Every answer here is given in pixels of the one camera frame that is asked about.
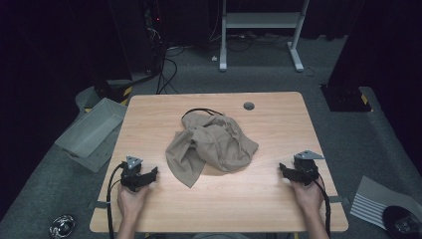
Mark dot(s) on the grey plastic bin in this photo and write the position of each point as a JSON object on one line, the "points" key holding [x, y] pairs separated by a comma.
{"points": [[89, 132]]}

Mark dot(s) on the grey table grommet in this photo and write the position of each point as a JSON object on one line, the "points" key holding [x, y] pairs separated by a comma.
{"points": [[249, 106]]}

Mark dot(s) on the black base block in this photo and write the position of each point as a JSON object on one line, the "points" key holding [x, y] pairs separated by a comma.
{"points": [[345, 98]]}

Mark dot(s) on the striped grey sheet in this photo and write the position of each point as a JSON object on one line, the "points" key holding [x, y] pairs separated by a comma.
{"points": [[368, 202]]}

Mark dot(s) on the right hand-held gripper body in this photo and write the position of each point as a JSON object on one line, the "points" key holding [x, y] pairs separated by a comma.
{"points": [[307, 167]]}

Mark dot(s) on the shiny silver object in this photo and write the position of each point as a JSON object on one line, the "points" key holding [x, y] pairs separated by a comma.
{"points": [[62, 226]]}

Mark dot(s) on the person's right hand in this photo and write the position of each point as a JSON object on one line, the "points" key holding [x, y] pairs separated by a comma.
{"points": [[308, 197]]}

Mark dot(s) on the black equipment stand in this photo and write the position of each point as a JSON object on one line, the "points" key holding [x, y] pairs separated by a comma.
{"points": [[132, 49]]}

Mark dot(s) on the white metal stand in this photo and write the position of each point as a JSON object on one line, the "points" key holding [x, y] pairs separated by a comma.
{"points": [[262, 20]]}

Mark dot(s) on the khaki shorts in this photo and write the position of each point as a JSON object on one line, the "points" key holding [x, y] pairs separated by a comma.
{"points": [[215, 146]]}

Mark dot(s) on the grey tape strip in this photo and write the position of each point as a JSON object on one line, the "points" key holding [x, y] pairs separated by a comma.
{"points": [[99, 204], [339, 199]]}

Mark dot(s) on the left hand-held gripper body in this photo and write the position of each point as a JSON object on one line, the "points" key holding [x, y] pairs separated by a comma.
{"points": [[131, 172]]}

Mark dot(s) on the person's left hand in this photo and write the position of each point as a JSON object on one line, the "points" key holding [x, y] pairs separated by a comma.
{"points": [[131, 202]]}

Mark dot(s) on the black round object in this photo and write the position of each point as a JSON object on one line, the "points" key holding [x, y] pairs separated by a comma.
{"points": [[401, 222]]}

